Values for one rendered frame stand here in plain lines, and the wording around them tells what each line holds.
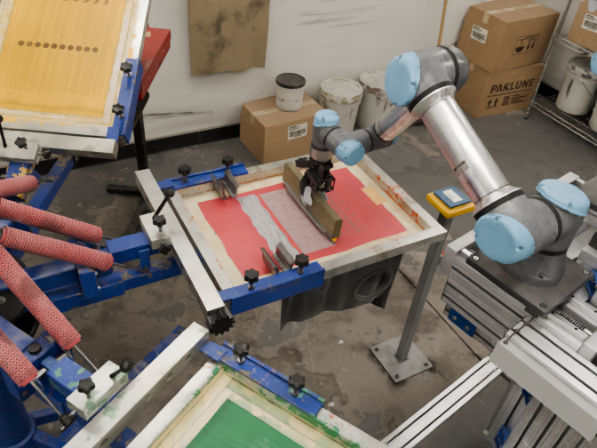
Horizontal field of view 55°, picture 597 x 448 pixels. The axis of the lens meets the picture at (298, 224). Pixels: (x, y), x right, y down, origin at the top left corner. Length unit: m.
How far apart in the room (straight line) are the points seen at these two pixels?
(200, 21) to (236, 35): 0.26
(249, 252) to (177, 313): 1.16
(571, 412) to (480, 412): 1.12
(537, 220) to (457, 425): 1.32
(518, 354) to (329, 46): 3.16
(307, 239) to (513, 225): 0.82
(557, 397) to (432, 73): 0.76
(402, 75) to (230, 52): 2.56
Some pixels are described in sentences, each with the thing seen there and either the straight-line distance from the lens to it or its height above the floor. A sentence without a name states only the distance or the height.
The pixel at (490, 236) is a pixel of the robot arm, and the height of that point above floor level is 1.43.
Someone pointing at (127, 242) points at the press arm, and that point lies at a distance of 1.73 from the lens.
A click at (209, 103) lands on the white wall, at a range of 3.98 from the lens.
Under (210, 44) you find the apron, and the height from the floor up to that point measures 0.75.
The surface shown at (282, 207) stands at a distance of 1.99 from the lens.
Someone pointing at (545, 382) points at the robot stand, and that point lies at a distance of 1.40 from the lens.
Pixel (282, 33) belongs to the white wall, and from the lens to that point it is 4.00.
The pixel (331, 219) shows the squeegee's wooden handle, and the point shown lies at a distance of 1.81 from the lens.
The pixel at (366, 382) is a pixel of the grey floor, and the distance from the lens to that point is 2.71.
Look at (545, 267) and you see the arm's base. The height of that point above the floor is 1.31.
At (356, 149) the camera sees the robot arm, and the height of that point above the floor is 1.32.
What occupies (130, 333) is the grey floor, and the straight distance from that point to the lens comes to 2.85.
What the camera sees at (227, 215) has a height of 0.95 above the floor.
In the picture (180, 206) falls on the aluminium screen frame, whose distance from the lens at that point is 1.93.
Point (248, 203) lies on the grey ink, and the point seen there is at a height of 0.96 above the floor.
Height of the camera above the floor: 2.18
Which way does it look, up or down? 40 degrees down
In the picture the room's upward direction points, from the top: 6 degrees clockwise
